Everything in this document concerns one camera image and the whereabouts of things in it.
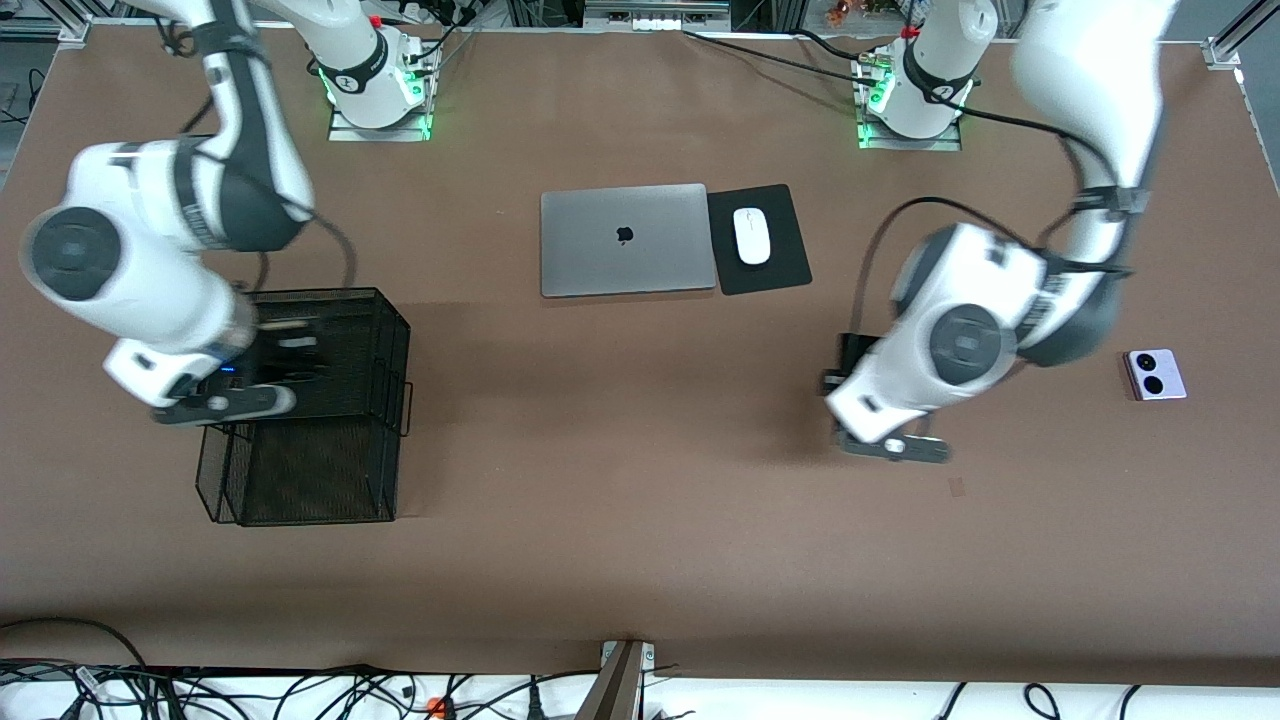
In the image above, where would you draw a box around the black slab smartphone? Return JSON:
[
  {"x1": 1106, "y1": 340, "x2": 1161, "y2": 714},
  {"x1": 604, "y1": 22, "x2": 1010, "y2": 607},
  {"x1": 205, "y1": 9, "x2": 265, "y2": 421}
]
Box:
[{"x1": 836, "y1": 333, "x2": 883, "y2": 446}]

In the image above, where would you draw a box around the black square flip phone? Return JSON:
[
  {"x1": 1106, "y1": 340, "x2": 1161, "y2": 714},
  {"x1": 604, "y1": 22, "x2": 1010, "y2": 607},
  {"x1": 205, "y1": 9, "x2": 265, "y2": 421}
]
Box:
[{"x1": 255, "y1": 335, "x2": 326, "y2": 393}]

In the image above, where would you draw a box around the lilac square flip phone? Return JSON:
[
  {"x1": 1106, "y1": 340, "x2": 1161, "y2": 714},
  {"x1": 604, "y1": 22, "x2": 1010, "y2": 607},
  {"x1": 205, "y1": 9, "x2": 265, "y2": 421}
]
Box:
[{"x1": 1124, "y1": 349, "x2": 1189, "y2": 402}]

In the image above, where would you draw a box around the black mouse pad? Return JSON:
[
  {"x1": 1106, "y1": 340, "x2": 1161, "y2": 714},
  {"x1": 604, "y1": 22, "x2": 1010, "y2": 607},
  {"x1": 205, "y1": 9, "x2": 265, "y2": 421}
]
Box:
[{"x1": 706, "y1": 183, "x2": 813, "y2": 297}]

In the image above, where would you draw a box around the white computer mouse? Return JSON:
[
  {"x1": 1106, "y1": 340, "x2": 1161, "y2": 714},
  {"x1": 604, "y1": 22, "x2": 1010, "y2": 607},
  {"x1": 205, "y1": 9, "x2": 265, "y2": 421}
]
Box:
[{"x1": 733, "y1": 207, "x2": 773, "y2": 266}]

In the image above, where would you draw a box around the silver closed laptop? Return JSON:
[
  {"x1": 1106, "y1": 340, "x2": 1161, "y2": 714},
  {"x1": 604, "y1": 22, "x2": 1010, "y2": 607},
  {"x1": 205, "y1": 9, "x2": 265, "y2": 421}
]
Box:
[{"x1": 540, "y1": 183, "x2": 719, "y2": 299}]

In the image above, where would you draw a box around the white power strip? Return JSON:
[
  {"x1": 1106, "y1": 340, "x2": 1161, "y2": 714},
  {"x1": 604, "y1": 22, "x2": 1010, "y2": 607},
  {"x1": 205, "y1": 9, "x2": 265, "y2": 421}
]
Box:
[{"x1": 583, "y1": 0, "x2": 731, "y2": 33}]

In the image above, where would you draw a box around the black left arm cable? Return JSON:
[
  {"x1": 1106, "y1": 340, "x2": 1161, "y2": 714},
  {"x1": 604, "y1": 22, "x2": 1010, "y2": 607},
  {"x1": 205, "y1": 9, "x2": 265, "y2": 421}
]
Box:
[{"x1": 855, "y1": 95, "x2": 1131, "y2": 336}]

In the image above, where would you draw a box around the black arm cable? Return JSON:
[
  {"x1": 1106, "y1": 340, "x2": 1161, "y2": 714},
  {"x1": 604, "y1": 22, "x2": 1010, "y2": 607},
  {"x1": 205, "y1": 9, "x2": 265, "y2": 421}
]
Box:
[
  {"x1": 855, "y1": 95, "x2": 1131, "y2": 336},
  {"x1": 180, "y1": 190, "x2": 359, "y2": 293}
]

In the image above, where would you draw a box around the black wire mesh basket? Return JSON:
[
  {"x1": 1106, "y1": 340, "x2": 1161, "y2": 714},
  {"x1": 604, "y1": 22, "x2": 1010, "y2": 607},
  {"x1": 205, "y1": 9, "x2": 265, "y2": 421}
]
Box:
[{"x1": 191, "y1": 287, "x2": 415, "y2": 528}]

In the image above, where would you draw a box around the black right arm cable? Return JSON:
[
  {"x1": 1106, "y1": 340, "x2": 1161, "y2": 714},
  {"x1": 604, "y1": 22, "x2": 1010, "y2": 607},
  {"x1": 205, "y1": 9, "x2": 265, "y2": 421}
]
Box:
[{"x1": 180, "y1": 190, "x2": 359, "y2": 293}]

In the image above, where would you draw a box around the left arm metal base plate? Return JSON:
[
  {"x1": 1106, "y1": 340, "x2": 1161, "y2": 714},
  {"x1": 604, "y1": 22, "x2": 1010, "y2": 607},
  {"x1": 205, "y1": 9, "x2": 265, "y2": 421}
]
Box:
[{"x1": 857, "y1": 110, "x2": 963, "y2": 153}]

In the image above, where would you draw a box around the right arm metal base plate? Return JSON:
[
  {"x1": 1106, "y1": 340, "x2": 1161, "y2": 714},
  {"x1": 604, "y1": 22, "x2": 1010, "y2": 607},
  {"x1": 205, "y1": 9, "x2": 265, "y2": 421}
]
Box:
[{"x1": 328, "y1": 100, "x2": 433, "y2": 143}]

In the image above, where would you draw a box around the thick black floor cable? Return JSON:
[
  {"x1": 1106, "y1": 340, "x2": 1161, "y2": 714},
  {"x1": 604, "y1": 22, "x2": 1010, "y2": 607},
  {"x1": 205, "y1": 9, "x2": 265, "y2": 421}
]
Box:
[{"x1": 0, "y1": 617, "x2": 151, "y2": 683}]

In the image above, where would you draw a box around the black cable across table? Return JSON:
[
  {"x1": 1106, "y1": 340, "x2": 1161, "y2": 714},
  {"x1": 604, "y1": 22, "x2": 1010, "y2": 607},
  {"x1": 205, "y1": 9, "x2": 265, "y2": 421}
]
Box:
[{"x1": 683, "y1": 28, "x2": 881, "y2": 86}]

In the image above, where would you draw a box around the aluminium camera mount post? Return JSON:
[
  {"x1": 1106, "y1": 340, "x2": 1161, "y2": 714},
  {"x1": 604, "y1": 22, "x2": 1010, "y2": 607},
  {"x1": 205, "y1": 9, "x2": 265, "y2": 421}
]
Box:
[{"x1": 575, "y1": 640, "x2": 658, "y2": 720}]

